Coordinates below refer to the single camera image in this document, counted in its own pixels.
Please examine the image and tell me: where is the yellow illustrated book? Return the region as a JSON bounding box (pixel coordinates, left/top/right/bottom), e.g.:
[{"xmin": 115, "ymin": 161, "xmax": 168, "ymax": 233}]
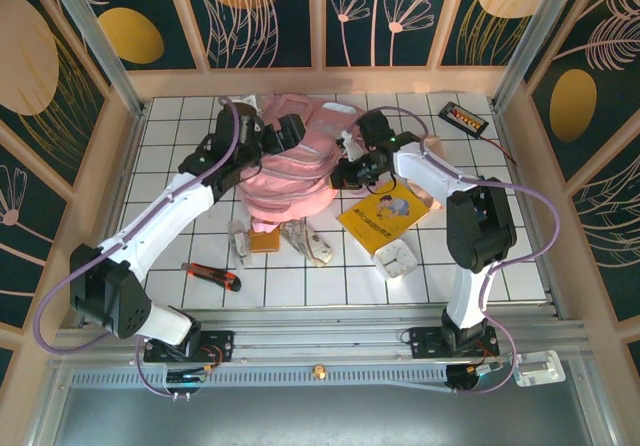
[{"xmin": 335, "ymin": 178, "xmax": 434, "ymax": 260}]

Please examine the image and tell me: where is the pink student backpack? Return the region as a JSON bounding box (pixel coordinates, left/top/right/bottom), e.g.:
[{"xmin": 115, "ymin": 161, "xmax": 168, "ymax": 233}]
[{"xmin": 234, "ymin": 93, "xmax": 369, "ymax": 232}]

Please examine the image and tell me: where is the patterned fabric pencil case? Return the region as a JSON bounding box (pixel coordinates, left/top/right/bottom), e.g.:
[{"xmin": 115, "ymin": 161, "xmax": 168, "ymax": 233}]
[{"xmin": 278, "ymin": 219, "xmax": 335, "ymax": 268}]

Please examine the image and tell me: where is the black charger with orange cells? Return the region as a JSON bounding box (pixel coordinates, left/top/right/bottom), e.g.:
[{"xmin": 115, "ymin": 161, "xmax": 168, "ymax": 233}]
[{"xmin": 438, "ymin": 101, "xmax": 490, "ymax": 138}]

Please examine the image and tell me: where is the white square alarm clock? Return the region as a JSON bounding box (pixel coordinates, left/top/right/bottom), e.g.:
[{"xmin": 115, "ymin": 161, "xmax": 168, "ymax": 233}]
[{"xmin": 372, "ymin": 238, "xmax": 419, "ymax": 281}]

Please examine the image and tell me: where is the orange black utility knife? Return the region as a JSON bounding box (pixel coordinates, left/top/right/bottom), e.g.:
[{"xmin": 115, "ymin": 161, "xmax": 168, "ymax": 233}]
[{"xmin": 182, "ymin": 261, "xmax": 242, "ymax": 293}]

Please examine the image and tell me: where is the grey metal sheet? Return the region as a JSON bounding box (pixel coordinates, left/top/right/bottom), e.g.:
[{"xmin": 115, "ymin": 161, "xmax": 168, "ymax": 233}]
[{"xmin": 29, "ymin": 383, "xmax": 616, "ymax": 446}]

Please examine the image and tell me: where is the clear acrylic block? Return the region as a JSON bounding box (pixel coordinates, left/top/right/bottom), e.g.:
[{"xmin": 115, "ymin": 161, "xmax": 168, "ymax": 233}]
[{"xmin": 513, "ymin": 349, "xmax": 567, "ymax": 388}]

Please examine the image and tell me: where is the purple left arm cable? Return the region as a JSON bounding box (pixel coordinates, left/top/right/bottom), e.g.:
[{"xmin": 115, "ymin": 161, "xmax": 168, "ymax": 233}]
[{"xmin": 33, "ymin": 96, "xmax": 241, "ymax": 401}]

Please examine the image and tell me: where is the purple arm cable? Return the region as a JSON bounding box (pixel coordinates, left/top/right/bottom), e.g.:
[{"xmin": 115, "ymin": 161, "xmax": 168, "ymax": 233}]
[
  {"xmin": 33, "ymin": 96, "xmax": 241, "ymax": 401},
  {"xmin": 349, "ymin": 105, "xmax": 560, "ymax": 397}
]

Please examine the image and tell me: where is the thin red black wire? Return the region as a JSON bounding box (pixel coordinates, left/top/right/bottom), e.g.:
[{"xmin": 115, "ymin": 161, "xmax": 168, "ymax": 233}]
[{"xmin": 474, "ymin": 133, "xmax": 519, "ymax": 166}]

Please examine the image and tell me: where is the aluminium frame post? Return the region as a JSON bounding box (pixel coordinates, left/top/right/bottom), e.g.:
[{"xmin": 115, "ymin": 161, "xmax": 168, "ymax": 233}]
[
  {"xmin": 39, "ymin": 0, "xmax": 149, "ymax": 120},
  {"xmin": 489, "ymin": 0, "xmax": 586, "ymax": 112}
]

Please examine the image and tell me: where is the aluminium mounting rail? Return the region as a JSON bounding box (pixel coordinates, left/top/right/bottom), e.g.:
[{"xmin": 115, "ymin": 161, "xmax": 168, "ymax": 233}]
[{"xmin": 54, "ymin": 305, "xmax": 586, "ymax": 367}]

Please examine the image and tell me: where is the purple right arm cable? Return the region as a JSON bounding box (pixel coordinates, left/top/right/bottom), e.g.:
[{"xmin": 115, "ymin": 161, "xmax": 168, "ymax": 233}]
[{"xmin": 349, "ymin": 105, "xmax": 560, "ymax": 397}]

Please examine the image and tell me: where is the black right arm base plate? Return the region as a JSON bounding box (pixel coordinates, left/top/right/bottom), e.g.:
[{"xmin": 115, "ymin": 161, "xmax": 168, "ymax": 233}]
[{"xmin": 408, "ymin": 325, "xmax": 501, "ymax": 362}]

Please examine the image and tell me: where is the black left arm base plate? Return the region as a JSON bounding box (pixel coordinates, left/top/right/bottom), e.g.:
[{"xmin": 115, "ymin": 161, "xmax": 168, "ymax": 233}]
[{"xmin": 143, "ymin": 329, "xmax": 236, "ymax": 365}]

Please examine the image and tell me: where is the grey slotted cable duct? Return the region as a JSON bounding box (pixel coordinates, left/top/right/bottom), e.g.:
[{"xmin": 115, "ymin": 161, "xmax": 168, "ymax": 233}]
[{"xmin": 69, "ymin": 365, "xmax": 451, "ymax": 390}]

